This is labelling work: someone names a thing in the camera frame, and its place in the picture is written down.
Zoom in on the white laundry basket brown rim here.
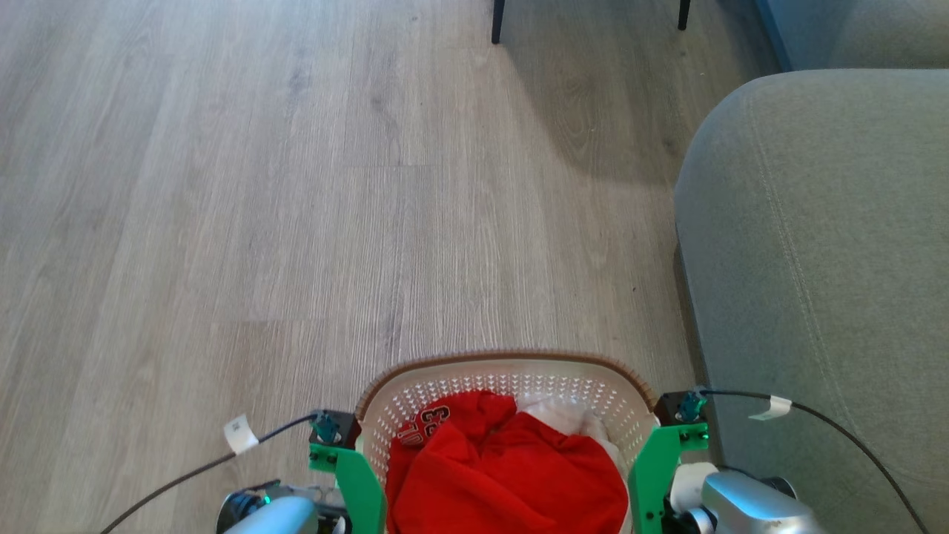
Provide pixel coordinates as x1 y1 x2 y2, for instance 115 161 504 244
354 350 662 534

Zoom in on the white left cable label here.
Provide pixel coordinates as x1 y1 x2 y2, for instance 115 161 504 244
224 414 259 455

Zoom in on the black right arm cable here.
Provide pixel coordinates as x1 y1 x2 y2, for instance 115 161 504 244
701 389 929 534

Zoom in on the grey sofa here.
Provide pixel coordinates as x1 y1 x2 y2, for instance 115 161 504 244
673 69 949 534

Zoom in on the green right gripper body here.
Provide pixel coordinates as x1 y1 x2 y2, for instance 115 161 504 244
629 423 710 534

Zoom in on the white garment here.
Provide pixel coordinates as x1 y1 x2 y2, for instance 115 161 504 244
517 397 632 534

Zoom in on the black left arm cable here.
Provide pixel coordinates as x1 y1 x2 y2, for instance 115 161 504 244
100 414 320 534

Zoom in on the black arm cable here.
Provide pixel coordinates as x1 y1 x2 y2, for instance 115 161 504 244
100 414 320 534
701 389 929 534

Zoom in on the white right cable label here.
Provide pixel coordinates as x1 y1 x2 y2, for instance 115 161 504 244
748 395 793 421

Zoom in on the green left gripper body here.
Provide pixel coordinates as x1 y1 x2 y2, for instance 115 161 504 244
309 443 387 534

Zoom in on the white cable label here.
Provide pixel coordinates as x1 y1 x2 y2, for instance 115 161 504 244
224 414 259 455
748 395 793 421

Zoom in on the red printed garment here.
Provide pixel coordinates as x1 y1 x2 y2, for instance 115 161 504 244
386 391 629 534

